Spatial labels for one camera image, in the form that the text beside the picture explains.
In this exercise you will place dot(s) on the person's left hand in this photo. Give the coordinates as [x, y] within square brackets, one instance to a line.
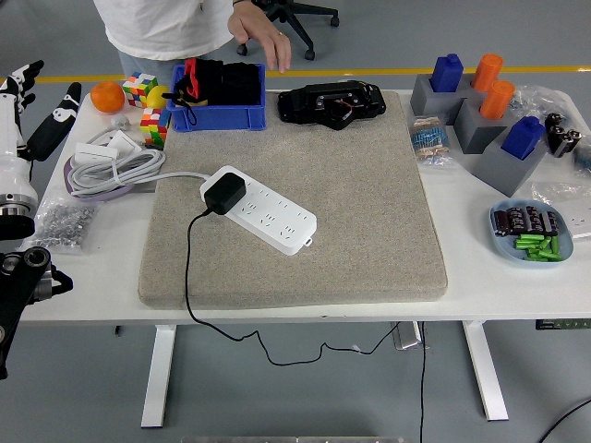
[258, 25]

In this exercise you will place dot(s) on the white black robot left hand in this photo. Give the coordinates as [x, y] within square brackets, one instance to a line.
[11, 157]

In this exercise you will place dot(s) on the black plug adapter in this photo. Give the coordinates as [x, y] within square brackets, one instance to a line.
[225, 191]

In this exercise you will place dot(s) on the white power strip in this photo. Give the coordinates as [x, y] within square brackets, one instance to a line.
[277, 221]

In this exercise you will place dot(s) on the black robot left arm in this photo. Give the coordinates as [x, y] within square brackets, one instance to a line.
[14, 286]

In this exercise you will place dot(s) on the black office chair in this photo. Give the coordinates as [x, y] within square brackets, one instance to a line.
[300, 27]

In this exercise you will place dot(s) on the black foam stack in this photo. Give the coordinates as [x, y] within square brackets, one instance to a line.
[240, 83]

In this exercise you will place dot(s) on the black red cloth bundle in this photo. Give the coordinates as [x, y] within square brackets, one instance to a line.
[198, 78]

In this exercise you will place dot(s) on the white rectangular box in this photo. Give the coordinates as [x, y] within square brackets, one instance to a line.
[92, 152]

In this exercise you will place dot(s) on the bag of metal screws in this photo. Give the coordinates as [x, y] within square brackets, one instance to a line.
[64, 223]

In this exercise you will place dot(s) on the black machine part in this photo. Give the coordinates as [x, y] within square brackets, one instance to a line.
[305, 104]

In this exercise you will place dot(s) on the person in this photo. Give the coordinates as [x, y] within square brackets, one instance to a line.
[161, 23]

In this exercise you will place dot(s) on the blue plastic bin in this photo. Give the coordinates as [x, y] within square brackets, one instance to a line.
[217, 117]

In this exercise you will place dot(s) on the white square panel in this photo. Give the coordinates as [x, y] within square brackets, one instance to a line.
[122, 142]

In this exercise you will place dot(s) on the orange fruit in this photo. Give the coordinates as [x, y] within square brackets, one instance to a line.
[107, 97]

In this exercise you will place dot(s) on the colourful puzzle cube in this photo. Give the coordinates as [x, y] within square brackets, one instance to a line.
[138, 90]
[154, 127]

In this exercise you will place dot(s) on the grey holder block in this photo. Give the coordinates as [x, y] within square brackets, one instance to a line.
[475, 134]
[501, 175]
[422, 104]
[472, 94]

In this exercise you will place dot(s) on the blue block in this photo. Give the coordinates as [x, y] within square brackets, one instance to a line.
[522, 138]
[445, 74]

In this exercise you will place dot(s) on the bag of resistors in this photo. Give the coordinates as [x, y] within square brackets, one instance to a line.
[431, 140]

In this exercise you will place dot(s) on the grey-brown mat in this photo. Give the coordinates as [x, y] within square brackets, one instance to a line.
[360, 221]

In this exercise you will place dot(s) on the orange cylinder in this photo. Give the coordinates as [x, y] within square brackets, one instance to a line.
[496, 99]
[487, 71]

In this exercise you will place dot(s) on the white table leg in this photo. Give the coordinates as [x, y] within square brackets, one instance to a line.
[159, 374]
[487, 374]

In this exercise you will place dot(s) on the clear bag of small parts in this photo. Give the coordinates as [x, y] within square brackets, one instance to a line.
[531, 99]

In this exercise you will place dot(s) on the black cylinder cell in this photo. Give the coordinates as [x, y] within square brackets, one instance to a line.
[558, 143]
[574, 138]
[552, 121]

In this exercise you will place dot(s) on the black capacitor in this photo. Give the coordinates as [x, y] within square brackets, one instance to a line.
[515, 219]
[532, 217]
[500, 222]
[549, 221]

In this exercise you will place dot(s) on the light blue plate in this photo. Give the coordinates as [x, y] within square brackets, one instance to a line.
[505, 249]

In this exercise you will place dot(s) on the clear plastic bag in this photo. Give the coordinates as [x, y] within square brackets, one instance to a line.
[554, 191]

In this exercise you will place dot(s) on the green battery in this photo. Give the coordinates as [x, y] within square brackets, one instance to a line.
[526, 245]
[554, 245]
[550, 256]
[528, 238]
[534, 258]

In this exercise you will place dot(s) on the silver metal box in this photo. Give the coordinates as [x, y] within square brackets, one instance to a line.
[407, 336]

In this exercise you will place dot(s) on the bag of blue parts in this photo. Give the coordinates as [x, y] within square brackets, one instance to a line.
[584, 157]

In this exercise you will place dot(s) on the table control panel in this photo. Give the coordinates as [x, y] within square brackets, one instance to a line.
[563, 324]

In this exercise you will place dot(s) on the white round wall plug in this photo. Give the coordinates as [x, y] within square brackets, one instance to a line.
[121, 122]

